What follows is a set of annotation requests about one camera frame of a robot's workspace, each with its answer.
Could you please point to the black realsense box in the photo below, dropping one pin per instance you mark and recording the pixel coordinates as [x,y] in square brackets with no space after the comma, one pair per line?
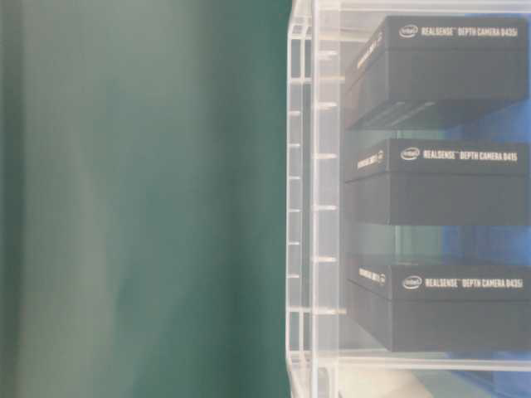
[441,308]
[436,72]
[435,182]

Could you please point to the green table cloth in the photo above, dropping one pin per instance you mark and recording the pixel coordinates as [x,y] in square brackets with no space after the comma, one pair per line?
[143,198]

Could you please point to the clear plastic storage case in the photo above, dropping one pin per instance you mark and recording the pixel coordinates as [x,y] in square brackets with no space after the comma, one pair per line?
[327,353]

